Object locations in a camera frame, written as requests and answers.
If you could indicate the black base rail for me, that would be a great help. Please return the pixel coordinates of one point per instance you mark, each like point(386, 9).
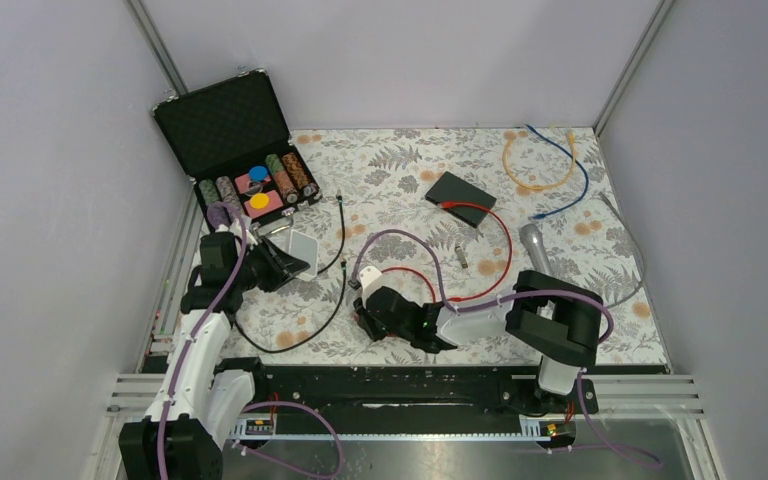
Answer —
point(432, 400)

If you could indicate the blue round chip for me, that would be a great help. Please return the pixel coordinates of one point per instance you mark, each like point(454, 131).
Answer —
point(258, 173)

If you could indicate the silver microphone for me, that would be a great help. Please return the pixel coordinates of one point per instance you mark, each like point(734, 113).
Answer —
point(532, 239)

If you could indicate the small metal coupler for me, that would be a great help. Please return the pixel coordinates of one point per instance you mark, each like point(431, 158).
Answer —
point(460, 253)

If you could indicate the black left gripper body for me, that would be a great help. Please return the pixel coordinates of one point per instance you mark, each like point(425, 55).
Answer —
point(259, 268)

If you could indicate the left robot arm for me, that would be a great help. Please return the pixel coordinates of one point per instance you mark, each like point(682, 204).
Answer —
point(182, 433)

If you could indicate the white router box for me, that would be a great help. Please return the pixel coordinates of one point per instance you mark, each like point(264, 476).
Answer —
point(304, 248)

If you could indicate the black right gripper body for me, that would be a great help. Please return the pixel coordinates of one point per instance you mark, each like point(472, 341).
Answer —
point(378, 330)

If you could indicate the yellow round chip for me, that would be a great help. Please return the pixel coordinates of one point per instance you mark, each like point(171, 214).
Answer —
point(259, 201)

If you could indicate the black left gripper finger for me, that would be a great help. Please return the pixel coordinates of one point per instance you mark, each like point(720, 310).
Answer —
point(286, 273)
point(285, 261)

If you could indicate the clear dealer button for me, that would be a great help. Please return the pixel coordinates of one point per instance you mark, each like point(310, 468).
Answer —
point(253, 188)

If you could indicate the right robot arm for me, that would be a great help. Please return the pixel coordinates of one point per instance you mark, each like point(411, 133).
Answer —
point(564, 323)

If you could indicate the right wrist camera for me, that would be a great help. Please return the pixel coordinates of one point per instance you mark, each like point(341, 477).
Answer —
point(370, 278)

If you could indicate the black network switch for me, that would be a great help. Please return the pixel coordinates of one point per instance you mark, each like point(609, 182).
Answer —
point(469, 203)

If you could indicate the black poker chip case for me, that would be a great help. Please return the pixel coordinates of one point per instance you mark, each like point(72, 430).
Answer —
point(225, 129)

